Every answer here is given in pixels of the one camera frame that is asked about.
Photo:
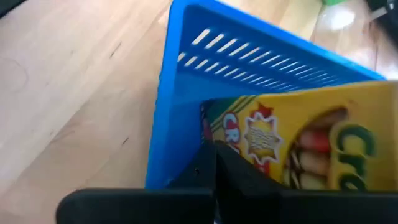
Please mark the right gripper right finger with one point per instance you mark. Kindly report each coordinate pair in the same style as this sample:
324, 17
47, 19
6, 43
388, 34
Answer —
295, 208

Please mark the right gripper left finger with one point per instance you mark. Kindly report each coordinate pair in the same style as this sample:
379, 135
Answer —
140, 207

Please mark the yellow crayon box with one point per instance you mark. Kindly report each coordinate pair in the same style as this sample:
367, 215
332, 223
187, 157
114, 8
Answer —
311, 102

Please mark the blue plastic slotted basket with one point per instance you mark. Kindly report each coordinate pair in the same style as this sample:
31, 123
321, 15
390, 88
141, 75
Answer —
186, 93

